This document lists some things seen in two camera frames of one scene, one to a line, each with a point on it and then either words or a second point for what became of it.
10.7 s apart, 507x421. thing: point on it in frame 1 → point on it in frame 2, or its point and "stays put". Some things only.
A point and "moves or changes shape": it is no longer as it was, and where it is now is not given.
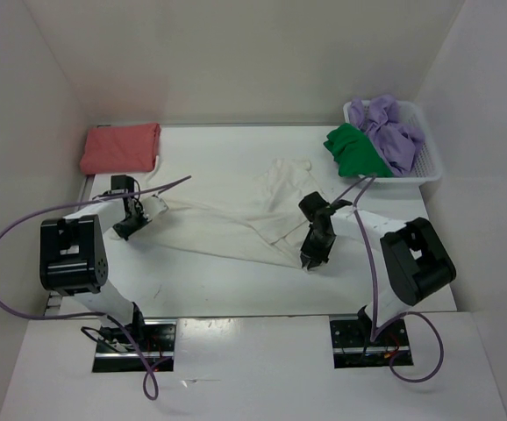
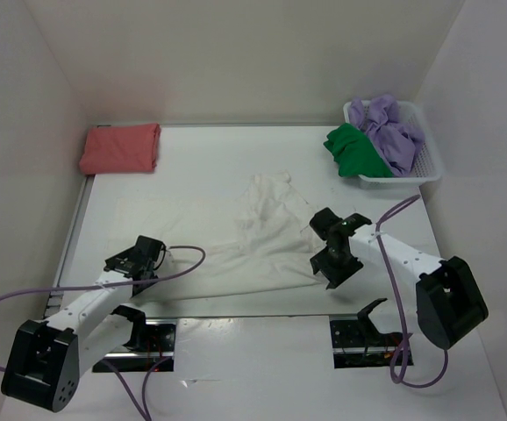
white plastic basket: x=426 y=166 stays put
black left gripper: x=124 y=233 → x=139 y=290
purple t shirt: x=397 y=141 stays put
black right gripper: x=308 y=252 → x=336 y=276
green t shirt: x=354 y=153 stays put
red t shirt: x=120 y=147 stays put
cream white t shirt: x=264 y=224 moves or changes shape
